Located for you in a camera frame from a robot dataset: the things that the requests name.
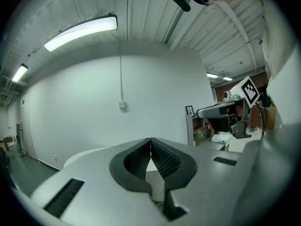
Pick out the black wrist strap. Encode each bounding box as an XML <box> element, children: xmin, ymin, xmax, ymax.
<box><xmin>258</xmin><ymin>92</ymin><xmax>272</xmax><ymax>108</ymax></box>

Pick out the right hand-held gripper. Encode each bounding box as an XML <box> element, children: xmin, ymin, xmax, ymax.
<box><xmin>196</xmin><ymin>76</ymin><xmax>261</xmax><ymax>140</ymax></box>

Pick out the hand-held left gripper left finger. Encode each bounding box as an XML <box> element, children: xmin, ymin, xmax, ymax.
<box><xmin>109</xmin><ymin>137</ymin><xmax>154</xmax><ymax>194</ymax></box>

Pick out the narrow ceiling light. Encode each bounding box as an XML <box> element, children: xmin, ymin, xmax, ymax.
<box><xmin>11</xmin><ymin>63</ymin><xmax>29</xmax><ymax>83</ymax></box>

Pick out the long ceiling light panel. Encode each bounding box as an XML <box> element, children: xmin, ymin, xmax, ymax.
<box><xmin>43</xmin><ymin>14</ymin><xmax>118</xmax><ymax>52</ymax></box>

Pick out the round white table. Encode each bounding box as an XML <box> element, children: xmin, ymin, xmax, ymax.
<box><xmin>63</xmin><ymin>146</ymin><xmax>114</xmax><ymax>170</ymax></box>

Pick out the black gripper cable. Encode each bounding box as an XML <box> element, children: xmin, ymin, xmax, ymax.
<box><xmin>255</xmin><ymin>101</ymin><xmax>268</xmax><ymax>137</ymax></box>

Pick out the grey open shelf unit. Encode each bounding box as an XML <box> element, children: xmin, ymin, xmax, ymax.
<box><xmin>186</xmin><ymin>113</ymin><xmax>215</xmax><ymax>147</ymax></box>

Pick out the person's right hand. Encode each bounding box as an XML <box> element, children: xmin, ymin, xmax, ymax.
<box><xmin>206</xmin><ymin>105</ymin><xmax>247</xmax><ymax>131</ymax></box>

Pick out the cardboard box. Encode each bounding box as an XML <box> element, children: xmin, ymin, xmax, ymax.
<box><xmin>2</xmin><ymin>136</ymin><xmax>16</xmax><ymax>152</ymax></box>

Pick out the white wall cable conduit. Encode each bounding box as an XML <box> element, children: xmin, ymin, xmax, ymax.
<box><xmin>119</xmin><ymin>40</ymin><xmax>124</xmax><ymax>102</ymax></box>

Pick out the metal wheeled stand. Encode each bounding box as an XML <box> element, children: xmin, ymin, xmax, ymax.
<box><xmin>16</xmin><ymin>122</ymin><xmax>28</xmax><ymax>158</ymax></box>

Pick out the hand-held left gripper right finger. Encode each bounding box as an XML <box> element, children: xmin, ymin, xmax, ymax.
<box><xmin>150</xmin><ymin>137</ymin><xmax>198</xmax><ymax>222</ymax></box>

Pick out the small green plant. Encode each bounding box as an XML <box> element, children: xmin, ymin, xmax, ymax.
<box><xmin>193</xmin><ymin>129</ymin><xmax>205</xmax><ymax>141</ymax></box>

